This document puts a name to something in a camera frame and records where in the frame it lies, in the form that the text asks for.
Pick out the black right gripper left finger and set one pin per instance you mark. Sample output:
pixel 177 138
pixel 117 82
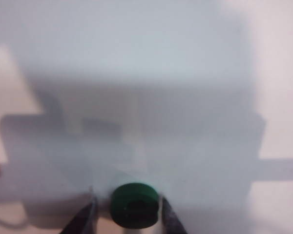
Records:
pixel 84 217

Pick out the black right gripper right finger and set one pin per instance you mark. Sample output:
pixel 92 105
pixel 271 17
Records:
pixel 171 217

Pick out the green letter e magnet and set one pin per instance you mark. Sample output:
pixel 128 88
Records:
pixel 134 195

